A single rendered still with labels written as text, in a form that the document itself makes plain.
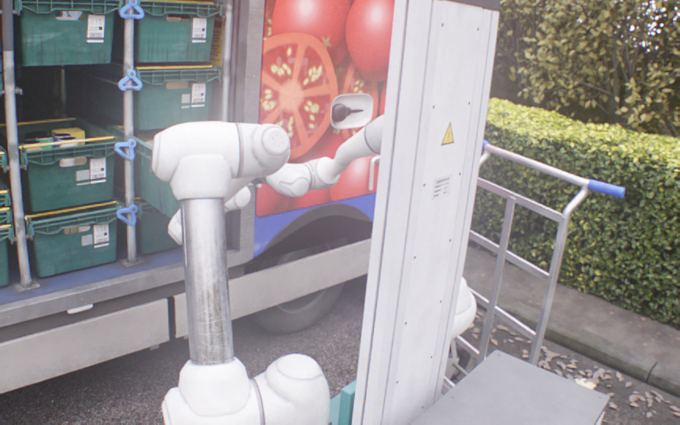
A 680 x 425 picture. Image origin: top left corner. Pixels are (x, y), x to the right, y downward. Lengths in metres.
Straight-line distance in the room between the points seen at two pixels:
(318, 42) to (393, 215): 1.57
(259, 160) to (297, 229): 1.47
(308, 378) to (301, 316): 1.87
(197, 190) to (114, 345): 1.31
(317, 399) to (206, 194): 0.53
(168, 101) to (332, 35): 0.81
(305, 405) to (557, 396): 0.63
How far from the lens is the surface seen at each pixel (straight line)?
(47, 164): 2.26
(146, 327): 2.49
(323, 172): 2.06
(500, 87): 6.46
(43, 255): 2.37
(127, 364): 2.99
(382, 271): 1.19
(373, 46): 2.86
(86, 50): 2.25
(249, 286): 2.70
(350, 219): 2.99
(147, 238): 2.52
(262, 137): 1.28
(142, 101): 2.35
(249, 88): 2.40
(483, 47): 1.31
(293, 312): 3.16
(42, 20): 2.19
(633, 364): 3.40
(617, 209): 3.83
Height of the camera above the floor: 1.68
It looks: 16 degrees down
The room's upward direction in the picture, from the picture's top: 5 degrees clockwise
